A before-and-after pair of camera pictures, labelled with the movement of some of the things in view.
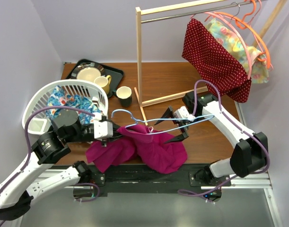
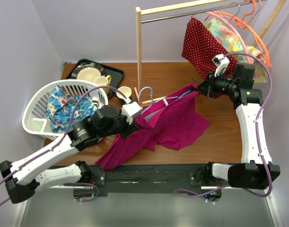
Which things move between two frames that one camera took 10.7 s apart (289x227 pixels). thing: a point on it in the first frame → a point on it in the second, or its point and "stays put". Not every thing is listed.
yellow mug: [103, 82] stays put
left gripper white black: [104, 138] → [130, 126]
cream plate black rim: [88, 71] stays put
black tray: [116, 74] stays put
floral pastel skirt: [210, 58] → [243, 54]
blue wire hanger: [212, 116] → [154, 101]
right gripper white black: [180, 137] → [208, 86]
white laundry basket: [39, 120] stays put
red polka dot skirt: [225, 71] stays put
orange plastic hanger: [242, 21] stays put
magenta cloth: [135, 143] → [172, 123]
